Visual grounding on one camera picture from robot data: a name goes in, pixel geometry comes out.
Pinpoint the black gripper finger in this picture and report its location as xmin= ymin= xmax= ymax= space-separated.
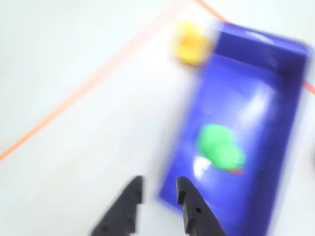
xmin=90 ymin=175 xmax=143 ymax=236
xmin=176 ymin=176 xmax=227 ymax=236

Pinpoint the blue open box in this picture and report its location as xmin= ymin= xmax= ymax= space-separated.
xmin=155 ymin=22 xmax=312 ymax=236

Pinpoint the green rubber duck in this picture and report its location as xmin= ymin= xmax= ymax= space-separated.
xmin=198 ymin=124 xmax=248 ymax=175

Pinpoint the yellow rubber duck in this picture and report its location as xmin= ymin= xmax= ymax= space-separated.
xmin=172 ymin=21 xmax=214 ymax=67

